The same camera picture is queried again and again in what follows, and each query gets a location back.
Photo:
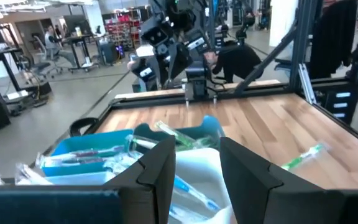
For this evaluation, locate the right wrist camera housing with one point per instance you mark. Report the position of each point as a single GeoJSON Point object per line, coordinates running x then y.
{"type": "Point", "coordinates": [154, 32]}

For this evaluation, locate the black office chair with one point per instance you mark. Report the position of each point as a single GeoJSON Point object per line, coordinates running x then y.
{"type": "Point", "coordinates": [42, 67]}

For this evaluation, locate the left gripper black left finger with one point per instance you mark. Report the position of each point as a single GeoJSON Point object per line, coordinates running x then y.
{"type": "Point", "coordinates": [148, 186]}

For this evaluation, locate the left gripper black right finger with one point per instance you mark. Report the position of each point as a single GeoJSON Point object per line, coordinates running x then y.
{"type": "Point", "coordinates": [247, 186]}

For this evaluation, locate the person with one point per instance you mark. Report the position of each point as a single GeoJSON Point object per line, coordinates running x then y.
{"type": "Point", "coordinates": [53, 40]}
{"type": "Point", "coordinates": [238, 60]}

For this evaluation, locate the teal plastic bin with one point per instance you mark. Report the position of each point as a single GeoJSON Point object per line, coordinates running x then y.
{"type": "Point", "coordinates": [82, 141]}

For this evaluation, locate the black standing desk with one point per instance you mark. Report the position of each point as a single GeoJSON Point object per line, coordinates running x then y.
{"type": "Point", "coordinates": [82, 38]}

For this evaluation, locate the blue toothbrush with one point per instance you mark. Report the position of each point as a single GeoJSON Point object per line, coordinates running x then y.
{"type": "Point", "coordinates": [185, 216]}
{"type": "Point", "coordinates": [194, 193]}

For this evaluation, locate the white box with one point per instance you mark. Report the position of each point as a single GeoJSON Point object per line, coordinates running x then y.
{"type": "Point", "coordinates": [145, 50]}

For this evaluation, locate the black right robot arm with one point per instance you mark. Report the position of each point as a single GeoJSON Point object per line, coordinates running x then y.
{"type": "Point", "coordinates": [197, 77]}

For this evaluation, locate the silver aluminium bracket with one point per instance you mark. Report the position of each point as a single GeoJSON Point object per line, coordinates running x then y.
{"type": "Point", "coordinates": [306, 84]}

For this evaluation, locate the black drawer cabinet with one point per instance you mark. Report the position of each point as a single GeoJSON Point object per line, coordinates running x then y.
{"type": "Point", "coordinates": [340, 102]}

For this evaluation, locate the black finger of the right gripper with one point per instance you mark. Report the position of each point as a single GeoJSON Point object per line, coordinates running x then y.
{"type": "Point", "coordinates": [183, 60]}
{"type": "Point", "coordinates": [166, 67]}

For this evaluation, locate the black desk monitor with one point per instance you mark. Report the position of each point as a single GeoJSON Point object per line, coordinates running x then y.
{"type": "Point", "coordinates": [73, 23]}

